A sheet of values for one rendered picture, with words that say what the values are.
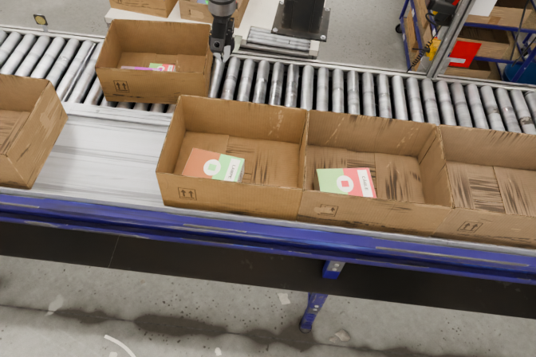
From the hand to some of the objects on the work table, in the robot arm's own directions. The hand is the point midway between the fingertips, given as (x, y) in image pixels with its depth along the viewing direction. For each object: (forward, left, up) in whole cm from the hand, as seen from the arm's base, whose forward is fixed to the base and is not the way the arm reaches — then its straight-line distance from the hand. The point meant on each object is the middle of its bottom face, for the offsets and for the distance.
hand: (222, 60), depth 153 cm
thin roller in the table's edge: (-42, +20, -24) cm, 52 cm away
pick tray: (-67, -45, -24) cm, 84 cm away
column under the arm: (-55, +29, -23) cm, 66 cm away
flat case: (-58, -46, -23) cm, 78 cm away
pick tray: (-65, -12, -24) cm, 70 cm away
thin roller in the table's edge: (-40, +20, -24) cm, 50 cm away
